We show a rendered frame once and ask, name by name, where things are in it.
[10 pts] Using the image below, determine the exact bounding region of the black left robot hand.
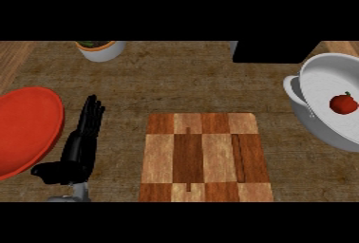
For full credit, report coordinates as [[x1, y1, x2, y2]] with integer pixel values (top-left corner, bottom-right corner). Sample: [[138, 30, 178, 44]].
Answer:
[[29, 94, 106, 186]]

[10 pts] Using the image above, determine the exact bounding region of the checkered wooden cutting board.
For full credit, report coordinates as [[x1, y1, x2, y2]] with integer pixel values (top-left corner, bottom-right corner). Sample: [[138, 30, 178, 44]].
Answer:
[[137, 112, 274, 203]]

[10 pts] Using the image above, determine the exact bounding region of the white plant pot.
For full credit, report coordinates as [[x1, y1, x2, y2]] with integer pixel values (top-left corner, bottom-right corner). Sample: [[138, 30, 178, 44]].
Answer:
[[73, 40, 127, 63]]

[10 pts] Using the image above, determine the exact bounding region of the red round plate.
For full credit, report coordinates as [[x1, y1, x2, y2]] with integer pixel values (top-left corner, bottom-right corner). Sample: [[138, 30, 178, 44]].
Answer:
[[0, 86, 66, 182]]

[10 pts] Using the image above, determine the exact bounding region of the black appliance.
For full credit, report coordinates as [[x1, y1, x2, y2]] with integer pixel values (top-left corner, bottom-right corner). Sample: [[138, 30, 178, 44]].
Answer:
[[228, 40, 322, 65]]

